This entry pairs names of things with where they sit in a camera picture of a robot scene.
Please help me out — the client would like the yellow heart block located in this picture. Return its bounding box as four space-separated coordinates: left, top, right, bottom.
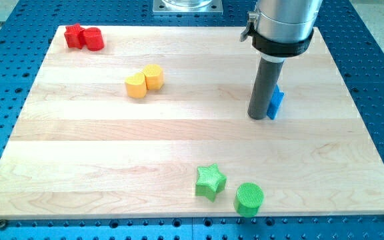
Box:
125 73 147 99

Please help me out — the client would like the blue perforated table plate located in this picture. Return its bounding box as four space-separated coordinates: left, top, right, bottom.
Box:
0 1 384 239

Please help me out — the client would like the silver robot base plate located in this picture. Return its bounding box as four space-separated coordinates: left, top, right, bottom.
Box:
152 0 223 15

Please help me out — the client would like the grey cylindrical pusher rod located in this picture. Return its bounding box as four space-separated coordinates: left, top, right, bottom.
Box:
247 57 284 120

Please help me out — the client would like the red star block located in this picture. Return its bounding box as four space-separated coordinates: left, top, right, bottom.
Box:
64 23 85 49

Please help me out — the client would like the blue block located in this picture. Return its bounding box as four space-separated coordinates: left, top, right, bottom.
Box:
267 85 285 120

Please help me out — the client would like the yellow hexagon block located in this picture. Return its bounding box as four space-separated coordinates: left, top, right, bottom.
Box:
142 64 164 90

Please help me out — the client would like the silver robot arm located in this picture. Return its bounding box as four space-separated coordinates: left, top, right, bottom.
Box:
239 0 322 63

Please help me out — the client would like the light wooden board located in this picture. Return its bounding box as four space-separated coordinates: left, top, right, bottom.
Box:
0 26 384 219

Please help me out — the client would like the green cylinder block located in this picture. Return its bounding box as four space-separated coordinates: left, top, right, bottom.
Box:
233 182 264 217

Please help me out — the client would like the green star block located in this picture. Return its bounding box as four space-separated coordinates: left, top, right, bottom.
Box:
195 163 227 202

